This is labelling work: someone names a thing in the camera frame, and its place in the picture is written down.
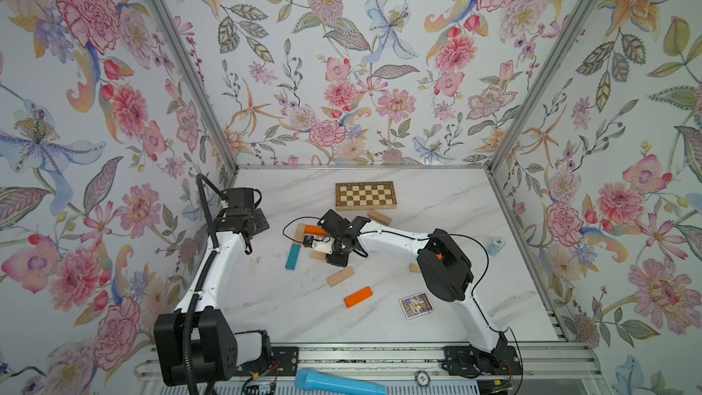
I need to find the orange block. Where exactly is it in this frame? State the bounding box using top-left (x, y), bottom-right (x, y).
top-left (305, 225), bottom-right (327, 237)
top-left (344, 286), bottom-right (374, 308)

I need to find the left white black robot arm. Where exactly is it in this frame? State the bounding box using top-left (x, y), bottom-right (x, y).
top-left (154, 188), bottom-right (273, 394)

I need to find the natural block below chessboard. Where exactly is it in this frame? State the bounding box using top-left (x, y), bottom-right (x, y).
top-left (367, 210), bottom-right (392, 227)

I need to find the blue microphone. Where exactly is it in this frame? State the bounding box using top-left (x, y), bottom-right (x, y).
top-left (294, 369), bottom-right (388, 395)

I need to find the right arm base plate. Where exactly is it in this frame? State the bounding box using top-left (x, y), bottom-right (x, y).
top-left (441, 345), bottom-right (523, 379)

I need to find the small blue white cup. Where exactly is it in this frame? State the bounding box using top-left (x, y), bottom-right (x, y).
top-left (486, 237), bottom-right (506, 257)

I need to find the orange block front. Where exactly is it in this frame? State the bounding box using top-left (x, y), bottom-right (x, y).
top-left (344, 286), bottom-right (374, 308)

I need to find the teal wooden block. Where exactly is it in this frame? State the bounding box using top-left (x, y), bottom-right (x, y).
top-left (285, 244), bottom-right (301, 271)

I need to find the playing card box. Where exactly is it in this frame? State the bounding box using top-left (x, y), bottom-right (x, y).
top-left (400, 293), bottom-right (434, 320)

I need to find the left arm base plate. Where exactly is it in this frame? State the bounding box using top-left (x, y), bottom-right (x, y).
top-left (224, 346), bottom-right (300, 380)

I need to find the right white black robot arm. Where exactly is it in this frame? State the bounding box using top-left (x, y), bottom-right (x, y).
top-left (317, 210), bottom-right (524, 379)

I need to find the wooden chessboard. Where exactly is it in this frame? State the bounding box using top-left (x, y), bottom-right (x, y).
top-left (335, 181), bottom-right (398, 210)

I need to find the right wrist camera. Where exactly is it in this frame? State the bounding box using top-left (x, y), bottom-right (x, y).
top-left (303, 235), bottom-right (334, 254)

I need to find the aluminium front rail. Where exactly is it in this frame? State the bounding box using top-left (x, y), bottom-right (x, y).
top-left (132, 342), bottom-right (604, 382)

